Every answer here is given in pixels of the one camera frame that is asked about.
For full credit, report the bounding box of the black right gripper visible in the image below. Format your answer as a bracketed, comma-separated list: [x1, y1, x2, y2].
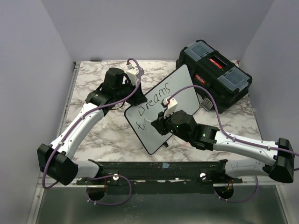
[151, 109, 191, 142]

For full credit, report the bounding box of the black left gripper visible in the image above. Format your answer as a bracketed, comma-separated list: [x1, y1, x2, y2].
[115, 80, 147, 106]

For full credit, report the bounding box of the white whiteboard black frame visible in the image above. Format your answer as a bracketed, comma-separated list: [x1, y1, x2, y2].
[124, 64, 201, 155]

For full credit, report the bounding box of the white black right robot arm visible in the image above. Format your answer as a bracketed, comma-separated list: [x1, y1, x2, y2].
[151, 110, 294, 183]

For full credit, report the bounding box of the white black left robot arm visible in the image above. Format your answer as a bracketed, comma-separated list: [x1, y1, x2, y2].
[37, 64, 147, 185]

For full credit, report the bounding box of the blue tape piece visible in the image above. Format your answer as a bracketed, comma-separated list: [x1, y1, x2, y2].
[162, 162, 170, 169]

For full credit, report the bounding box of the black mounting base bar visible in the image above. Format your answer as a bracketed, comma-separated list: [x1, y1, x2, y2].
[77, 160, 242, 194]

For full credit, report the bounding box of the black red toolbox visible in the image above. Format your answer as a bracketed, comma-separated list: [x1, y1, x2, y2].
[176, 40, 252, 113]

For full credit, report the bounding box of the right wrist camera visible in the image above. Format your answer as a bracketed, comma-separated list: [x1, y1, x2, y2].
[162, 98, 178, 118]

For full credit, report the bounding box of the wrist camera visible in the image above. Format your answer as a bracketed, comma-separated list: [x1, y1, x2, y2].
[127, 64, 144, 86]
[162, 98, 178, 118]

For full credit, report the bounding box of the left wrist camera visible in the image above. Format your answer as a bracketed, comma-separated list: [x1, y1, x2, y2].
[127, 64, 144, 86]

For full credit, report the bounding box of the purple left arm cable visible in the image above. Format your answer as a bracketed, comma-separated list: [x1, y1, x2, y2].
[42, 58, 142, 206]

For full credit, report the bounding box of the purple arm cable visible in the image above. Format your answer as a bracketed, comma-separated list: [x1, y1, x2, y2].
[42, 58, 142, 206]
[163, 85, 299, 203]

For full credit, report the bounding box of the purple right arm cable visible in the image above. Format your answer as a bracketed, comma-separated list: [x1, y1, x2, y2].
[163, 85, 299, 203]

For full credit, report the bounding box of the small dark object at wall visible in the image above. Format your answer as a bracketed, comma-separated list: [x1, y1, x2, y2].
[90, 59, 102, 62]

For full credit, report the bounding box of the aluminium side rail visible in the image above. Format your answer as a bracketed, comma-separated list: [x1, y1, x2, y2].
[52, 61, 81, 140]

